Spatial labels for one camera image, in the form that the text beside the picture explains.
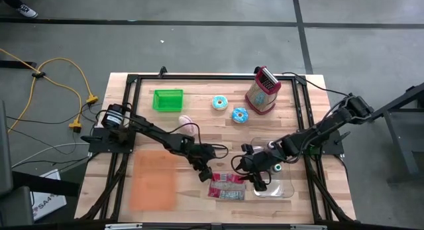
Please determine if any pink sugared toy bread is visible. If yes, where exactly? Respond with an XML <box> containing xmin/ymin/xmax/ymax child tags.
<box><xmin>178</xmin><ymin>115</ymin><xmax>198</xmax><ymax>137</ymax></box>

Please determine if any black equipment cart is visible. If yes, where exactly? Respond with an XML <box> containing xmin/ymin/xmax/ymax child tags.
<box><xmin>0</xmin><ymin>100</ymin><xmax>81</xmax><ymax>228</ymax></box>

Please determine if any person's shoe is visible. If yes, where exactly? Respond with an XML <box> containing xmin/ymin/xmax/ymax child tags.
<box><xmin>15</xmin><ymin>3</ymin><xmax>39</xmax><ymax>19</ymax></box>

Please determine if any black metal stand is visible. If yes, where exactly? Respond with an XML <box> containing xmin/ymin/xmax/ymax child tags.
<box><xmin>364</xmin><ymin>81</ymin><xmax>424</xmax><ymax>178</ymax></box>

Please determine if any black floor strap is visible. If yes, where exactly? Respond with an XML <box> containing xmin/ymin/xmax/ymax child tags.
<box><xmin>0</xmin><ymin>60</ymin><xmax>37</xmax><ymax>70</ymax></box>

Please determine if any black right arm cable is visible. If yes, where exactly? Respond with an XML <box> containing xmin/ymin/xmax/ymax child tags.
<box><xmin>281</xmin><ymin>72</ymin><xmax>352</xmax><ymax>98</ymax></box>

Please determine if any white floor cable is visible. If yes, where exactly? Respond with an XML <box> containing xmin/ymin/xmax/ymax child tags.
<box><xmin>11</xmin><ymin>142</ymin><xmax>91</xmax><ymax>169</ymax></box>

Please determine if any metal box grater red trim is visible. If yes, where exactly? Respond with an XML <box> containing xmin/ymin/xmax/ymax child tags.
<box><xmin>244</xmin><ymin>66</ymin><xmax>282</xmax><ymax>116</ymax></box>

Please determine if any silver metal bracket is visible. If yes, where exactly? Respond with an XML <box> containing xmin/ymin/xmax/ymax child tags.
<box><xmin>290</xmin><ymin>224</ymin><xmax>328</xmax><ymax>230</ymax></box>
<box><xmin>105</xmin><ymin>223</ymin><xmax>143</xmax><ymax>230</ymax></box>

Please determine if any clear plastic tray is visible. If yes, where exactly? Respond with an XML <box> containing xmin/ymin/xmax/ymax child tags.
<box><xmin>250</xmin><ymin>136</ymin><xmax>295</xmax><ymax>200</ymax></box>

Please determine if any white labelled box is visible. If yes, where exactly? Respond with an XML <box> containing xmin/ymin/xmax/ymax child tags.
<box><xmin>31</xmin><ymin>169</ymin><xmax>68</xmax><ymax>221</ymax></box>

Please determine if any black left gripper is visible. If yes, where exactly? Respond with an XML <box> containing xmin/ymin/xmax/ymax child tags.
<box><xmin>187</xmin><ymin>142</ymin><xmax>219</xmax><ymax>184</ymax></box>

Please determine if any red snack bag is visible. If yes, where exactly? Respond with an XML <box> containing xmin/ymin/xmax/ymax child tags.
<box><xmin>207</xmin><ymin>172</ymin><xmax>247</xmax><ymax>201</ymax></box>

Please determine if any orange translucent plastic bin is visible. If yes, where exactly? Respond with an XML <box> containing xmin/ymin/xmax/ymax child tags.
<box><xmin>128</xmin><ymin>149</ymin><xmax>178</xmax><ymax>212</ymax></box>

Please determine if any yellow extension cable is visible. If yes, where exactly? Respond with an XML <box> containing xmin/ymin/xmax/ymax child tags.
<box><xmin>0</xmin><ymin>47</ymin><xmax>99</xmax><ymax>133</ymax></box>

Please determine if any green plastic basket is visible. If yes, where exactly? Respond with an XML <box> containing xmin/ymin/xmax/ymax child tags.
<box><xmin>152</xmin><ymin>88</ymin><xmax>184</xmax><ymax>113</ymax></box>

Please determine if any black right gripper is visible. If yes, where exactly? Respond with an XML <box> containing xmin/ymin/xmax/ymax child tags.
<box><xmin>238</xmin><ymin>139</ymin><xmax>292</xmax><ymax>193</ymax></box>

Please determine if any black metal table frame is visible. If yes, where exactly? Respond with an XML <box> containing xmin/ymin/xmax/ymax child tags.
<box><xmin>79</xmin><ymin>73</ymin><xmax>357</xmax><ymax>224</ymax></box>

